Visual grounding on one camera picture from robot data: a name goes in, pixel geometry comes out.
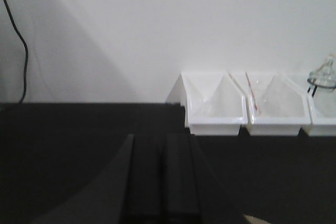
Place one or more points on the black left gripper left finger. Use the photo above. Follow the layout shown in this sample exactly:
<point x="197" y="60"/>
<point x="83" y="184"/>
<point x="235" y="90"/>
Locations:
<point x="127" y="190"/>

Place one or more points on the red white stirring rod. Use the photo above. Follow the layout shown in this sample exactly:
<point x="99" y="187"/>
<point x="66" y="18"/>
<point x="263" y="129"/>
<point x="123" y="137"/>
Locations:
<point x="255" y="104"/>

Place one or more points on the white bin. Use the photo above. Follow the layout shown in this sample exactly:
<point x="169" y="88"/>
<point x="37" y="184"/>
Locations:
<point x="321" y="105"/>
<point x="213" y="103"/>
<point x="284" y="110"/>

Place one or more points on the white bin middle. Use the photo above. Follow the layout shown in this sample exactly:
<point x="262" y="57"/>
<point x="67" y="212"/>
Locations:
<point x="284" y="110"/>

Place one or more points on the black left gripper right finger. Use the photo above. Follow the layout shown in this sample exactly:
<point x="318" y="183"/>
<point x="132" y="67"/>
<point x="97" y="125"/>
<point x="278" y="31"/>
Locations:
<point x="192" y="192"/>

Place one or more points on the black tripod stand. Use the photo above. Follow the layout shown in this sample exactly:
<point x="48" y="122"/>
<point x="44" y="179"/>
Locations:
<point x="313" y="87"/>

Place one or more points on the glass flask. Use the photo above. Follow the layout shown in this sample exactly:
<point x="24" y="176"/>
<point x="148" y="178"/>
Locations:
<point x="324" y="76"/>

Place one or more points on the white bin right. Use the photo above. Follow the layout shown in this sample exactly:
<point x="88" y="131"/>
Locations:
<point x="321" y="105"/>

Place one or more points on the white bin left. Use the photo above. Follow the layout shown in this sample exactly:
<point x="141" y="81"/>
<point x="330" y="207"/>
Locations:
<point x="213" y="103"/>

